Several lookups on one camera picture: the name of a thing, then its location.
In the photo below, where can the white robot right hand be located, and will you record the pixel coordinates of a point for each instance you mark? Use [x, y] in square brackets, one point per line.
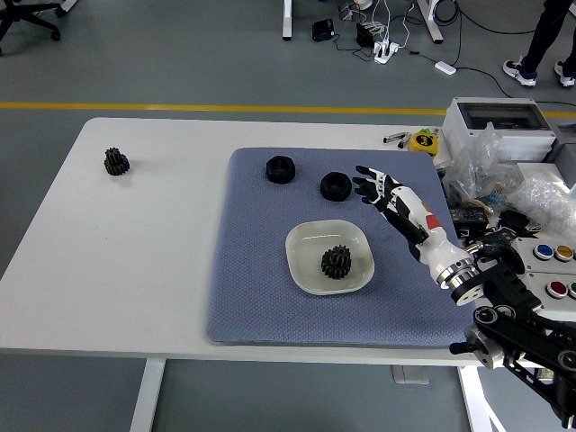
[432, 238]

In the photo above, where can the white power adapter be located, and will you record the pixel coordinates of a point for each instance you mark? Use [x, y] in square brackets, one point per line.
[445, 67]

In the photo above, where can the white open box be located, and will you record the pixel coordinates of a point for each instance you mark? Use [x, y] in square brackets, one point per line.
[562, 171]

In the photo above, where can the black office chair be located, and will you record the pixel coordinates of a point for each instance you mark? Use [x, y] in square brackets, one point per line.
[27, 15]

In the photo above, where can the black digital display module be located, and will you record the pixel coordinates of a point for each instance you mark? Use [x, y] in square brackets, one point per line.
[470, 215]

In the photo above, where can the black box on floor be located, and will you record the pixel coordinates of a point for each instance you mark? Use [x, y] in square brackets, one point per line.
[323, 30]

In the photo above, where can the yellow tape measure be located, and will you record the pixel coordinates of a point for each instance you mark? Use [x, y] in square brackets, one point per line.
[423, 141]

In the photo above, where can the large black hex nut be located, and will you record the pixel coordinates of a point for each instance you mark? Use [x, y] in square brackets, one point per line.
[288, 174]

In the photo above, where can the white push-button control box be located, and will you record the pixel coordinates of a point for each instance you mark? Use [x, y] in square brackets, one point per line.
[553, 270]

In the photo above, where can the bubble wrap sheet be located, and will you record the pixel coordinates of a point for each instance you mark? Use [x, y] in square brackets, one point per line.
[544, 198]

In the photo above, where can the white table leg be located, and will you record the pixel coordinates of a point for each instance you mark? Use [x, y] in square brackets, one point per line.
[479, 400]
[146, 396]

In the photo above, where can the clear plastic bag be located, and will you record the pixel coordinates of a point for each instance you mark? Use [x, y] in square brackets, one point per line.
[477, 171]

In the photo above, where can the grey table control bracket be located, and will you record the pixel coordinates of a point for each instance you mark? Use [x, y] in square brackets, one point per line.
[409, 374]

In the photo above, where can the white power strip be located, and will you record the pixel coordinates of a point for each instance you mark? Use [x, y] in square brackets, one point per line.
[386, 50]

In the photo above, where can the black silver marker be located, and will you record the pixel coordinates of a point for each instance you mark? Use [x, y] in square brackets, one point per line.
[393, 137]
[404, 140]

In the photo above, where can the white square dish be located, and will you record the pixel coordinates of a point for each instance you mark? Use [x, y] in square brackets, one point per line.
[306, 243]

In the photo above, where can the black stepped double gear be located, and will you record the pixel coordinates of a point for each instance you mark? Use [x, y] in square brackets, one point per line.
[116, 164]

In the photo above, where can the white desk leg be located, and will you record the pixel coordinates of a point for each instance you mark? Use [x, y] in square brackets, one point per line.
[431, 20]
[287, 20]

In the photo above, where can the grey electrical enclosure box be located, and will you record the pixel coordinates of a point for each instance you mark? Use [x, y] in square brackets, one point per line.
[490, 126]

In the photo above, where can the large black gear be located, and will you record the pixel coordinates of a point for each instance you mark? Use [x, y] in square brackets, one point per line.
[330, 271]

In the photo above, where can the person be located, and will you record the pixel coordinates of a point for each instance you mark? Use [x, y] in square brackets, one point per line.
[546, 36]

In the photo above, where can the blue-grey textured mat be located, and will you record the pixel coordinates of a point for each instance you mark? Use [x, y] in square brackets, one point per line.
[252, 292]

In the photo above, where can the medium black hex nut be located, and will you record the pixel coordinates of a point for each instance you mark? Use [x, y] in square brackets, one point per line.
[344, 191]

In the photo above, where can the black adapter block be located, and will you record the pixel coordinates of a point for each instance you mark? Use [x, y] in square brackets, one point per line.
[513, 220]

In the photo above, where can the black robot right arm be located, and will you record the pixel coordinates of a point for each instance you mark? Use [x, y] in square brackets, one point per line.
[513, 288]

